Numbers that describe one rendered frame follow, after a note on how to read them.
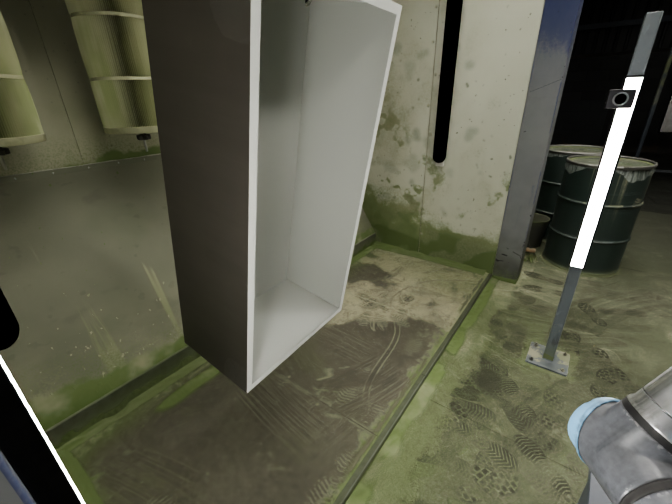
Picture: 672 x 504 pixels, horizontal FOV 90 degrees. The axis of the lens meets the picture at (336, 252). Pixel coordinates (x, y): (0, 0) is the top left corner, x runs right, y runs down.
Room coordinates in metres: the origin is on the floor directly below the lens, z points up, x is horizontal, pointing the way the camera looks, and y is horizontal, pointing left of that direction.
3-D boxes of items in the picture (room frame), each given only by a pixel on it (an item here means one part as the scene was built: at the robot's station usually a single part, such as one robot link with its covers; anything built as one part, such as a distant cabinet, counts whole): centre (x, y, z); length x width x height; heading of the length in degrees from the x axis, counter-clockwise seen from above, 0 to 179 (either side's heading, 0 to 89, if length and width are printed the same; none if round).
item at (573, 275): (1.47, -1.19, 0.82); 0.05 x 0.05 x 1.64; 53
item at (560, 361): (1.47, -1.19, 0.01); 0.20 x 0.20 x 0.01; 53
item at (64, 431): (2.00, 0.43, 0.11); 2.70 x 0.02 x 0.13; 143
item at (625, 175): (2.66, -2.17, 0.44); 0.59 x 0.58 x 0.89; 157
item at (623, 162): (2.66, -2.17, 0.86); 0.54 x 0.54 x 0.01
